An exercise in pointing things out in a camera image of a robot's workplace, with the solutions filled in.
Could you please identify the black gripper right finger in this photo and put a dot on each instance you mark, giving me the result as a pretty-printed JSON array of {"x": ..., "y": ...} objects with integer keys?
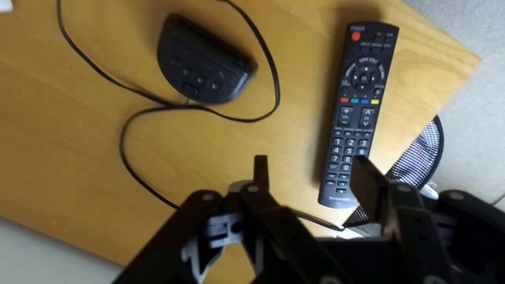
[{"x": 408, "y": 226}]

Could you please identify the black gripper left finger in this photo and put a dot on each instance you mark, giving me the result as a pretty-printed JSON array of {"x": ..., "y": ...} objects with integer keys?
[{"x": 280, "y": 246}]

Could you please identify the black semicircular device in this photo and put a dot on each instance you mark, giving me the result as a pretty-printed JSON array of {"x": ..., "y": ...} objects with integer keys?
[{"x": 201, "y": 65}]

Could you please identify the black mesh wastebasket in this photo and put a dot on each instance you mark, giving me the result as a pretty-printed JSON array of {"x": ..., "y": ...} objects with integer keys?
[{"x": 419, "y": 163}]

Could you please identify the large wooden dresser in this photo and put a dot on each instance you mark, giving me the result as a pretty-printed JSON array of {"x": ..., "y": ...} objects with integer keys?
[{"x": 87, "y": 158}]

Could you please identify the black TV remote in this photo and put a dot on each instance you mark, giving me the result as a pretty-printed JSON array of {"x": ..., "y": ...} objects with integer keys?
[{"x": 365, "y": 66}]

